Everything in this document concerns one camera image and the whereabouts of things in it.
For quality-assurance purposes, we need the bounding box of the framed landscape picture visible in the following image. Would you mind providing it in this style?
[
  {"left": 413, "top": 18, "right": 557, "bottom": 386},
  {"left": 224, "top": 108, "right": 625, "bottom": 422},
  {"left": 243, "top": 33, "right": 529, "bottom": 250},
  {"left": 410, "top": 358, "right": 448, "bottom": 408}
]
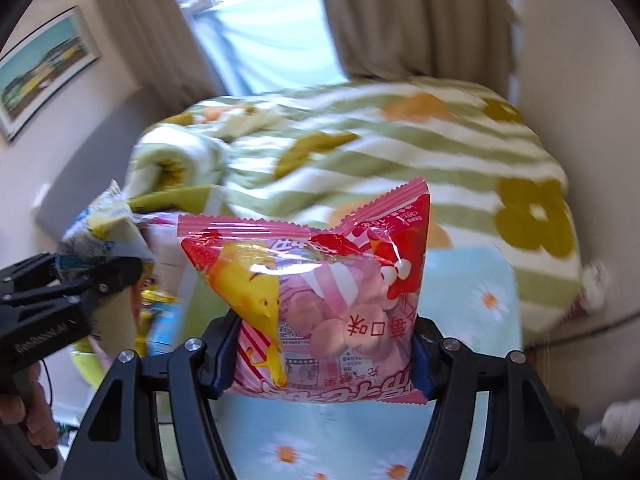
[{"left": 0, "top": 6, "right": 104, "bottom": 144}]

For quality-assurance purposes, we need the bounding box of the pink strawberry snack packet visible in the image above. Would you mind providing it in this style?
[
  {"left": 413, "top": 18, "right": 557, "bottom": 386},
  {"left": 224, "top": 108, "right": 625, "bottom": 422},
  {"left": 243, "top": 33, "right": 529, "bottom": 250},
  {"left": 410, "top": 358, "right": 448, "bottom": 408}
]
[{"left": 177, "top": 176, "right": 432, "bottom": 405}]

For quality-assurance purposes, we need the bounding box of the green striped floral blanket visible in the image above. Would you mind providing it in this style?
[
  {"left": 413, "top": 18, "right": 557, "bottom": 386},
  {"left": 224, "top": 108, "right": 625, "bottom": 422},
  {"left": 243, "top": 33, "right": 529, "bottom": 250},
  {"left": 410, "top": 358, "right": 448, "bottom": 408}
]
[{"left": 122, "top": 76, "right": 585, "bottom": 343}]

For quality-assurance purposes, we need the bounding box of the window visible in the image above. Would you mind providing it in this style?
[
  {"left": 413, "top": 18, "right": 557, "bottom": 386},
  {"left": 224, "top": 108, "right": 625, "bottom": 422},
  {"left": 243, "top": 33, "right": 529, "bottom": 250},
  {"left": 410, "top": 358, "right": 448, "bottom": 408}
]
[{"left": 157, "top": 0, "right": 347, "bottom": 97}]

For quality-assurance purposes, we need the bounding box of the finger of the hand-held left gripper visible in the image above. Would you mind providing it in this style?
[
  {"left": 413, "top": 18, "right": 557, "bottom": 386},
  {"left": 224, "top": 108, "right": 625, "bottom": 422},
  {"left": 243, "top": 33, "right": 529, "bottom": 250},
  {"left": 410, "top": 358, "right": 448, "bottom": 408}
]
[
  {"left": 50, "top": 256, "right": 145, "bottom": 312},
  {"left": 0, "top": 252, "right": 57, "bottom": 288}
]

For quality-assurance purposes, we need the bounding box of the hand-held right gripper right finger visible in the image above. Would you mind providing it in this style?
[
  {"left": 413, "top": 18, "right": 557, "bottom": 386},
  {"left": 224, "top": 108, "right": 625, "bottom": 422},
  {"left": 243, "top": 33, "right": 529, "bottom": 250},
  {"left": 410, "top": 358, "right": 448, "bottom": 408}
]
[{"left": 412, "top": 316, "right": 585, "bottom": 480}]

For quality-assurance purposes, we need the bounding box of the person's left hand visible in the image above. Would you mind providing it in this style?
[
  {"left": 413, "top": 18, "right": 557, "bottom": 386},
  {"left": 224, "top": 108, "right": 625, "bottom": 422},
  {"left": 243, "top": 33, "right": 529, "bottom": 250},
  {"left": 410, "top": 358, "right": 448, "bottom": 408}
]
[{"left": 0, "top": 360, "right": 60, "bottom": 453}]

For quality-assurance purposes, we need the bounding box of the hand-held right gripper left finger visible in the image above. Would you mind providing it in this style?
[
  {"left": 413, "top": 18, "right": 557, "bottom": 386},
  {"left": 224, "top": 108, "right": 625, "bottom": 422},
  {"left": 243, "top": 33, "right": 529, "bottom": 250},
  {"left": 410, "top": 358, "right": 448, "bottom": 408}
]
[{"left": 64, "top": 310, "right": 242, "bottom": 480}]

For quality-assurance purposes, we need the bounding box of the blue white snack packet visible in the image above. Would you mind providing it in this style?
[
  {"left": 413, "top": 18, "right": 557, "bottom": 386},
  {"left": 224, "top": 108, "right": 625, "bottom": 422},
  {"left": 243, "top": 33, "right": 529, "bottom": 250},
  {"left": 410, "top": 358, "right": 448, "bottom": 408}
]
[{"left": 56, "top": 180, "right": 151, "bottom": 268}]

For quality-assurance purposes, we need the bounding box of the small white object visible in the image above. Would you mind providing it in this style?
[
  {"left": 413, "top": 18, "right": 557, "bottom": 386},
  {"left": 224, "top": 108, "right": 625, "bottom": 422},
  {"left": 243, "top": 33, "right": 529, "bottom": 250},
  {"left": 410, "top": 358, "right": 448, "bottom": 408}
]
[{"left": 575, "top": 260, "right": 614, "bottom": 312}]

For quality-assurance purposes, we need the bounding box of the person's dark clothing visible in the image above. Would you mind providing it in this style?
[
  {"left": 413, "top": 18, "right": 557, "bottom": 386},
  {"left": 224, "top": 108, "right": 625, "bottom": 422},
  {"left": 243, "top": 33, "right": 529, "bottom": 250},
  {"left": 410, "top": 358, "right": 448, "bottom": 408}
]
[{"left": 550, "top": 407, "right": 632, "bottom": 480}]

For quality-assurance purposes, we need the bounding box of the beige curtain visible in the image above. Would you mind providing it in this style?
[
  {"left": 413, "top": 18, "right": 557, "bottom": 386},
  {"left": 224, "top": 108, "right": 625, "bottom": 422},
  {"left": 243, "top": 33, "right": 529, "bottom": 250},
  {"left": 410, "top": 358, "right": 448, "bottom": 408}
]
[
  {"left": 314, "top": 0, "right": 525, "bottom": 87},
  {"left": 94, "top": 0, "right": 229, "bottom": 112}
]

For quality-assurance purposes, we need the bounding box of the gold snack packet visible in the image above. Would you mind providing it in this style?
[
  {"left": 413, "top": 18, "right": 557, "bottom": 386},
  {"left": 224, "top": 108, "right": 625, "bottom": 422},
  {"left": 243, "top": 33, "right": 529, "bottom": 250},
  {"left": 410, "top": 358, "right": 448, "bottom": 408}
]
[{"left": 131, "top": 260, "right": 177, "bottom": 357}]

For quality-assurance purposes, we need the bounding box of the black cable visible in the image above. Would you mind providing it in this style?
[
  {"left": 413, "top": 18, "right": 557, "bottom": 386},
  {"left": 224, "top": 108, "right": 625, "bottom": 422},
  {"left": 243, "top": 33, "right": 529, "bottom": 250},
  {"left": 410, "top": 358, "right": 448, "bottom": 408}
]
[{"left": 40, "top": 359, "right": 57, "bottom": 407}]

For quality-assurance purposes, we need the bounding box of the white cloth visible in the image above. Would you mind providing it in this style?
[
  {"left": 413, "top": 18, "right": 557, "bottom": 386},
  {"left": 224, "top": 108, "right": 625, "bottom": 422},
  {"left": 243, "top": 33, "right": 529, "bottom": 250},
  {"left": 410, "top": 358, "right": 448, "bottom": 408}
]
[{"left": 584, "top": 399, "right": 635, "bottom": 457}]

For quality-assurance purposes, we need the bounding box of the pale pink snack packet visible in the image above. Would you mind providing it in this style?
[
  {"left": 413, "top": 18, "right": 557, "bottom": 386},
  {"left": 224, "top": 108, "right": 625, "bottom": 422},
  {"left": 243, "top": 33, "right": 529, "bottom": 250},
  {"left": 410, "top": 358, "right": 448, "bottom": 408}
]
[{"left": 134, "top": 211, "right": 192, "bottom": 283}]

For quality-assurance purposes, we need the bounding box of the light blue snack packet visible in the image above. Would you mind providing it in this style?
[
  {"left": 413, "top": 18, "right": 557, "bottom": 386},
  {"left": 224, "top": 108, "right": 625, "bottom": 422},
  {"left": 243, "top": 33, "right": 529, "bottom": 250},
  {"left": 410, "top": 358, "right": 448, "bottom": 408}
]
[{"left": 147, "top": 304, "right": 190, "bottom": 357}]

